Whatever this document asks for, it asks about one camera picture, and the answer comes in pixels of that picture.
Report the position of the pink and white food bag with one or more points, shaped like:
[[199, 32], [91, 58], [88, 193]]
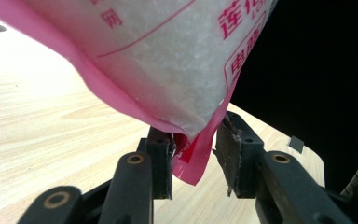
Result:
[[167, 62]]

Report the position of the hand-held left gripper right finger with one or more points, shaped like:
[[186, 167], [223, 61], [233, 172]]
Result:
[[245, 161]]

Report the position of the black table edge bracket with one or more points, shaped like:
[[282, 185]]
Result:
[[296, 144]]

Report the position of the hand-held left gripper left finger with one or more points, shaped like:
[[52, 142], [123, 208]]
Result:
[[161, 168]]

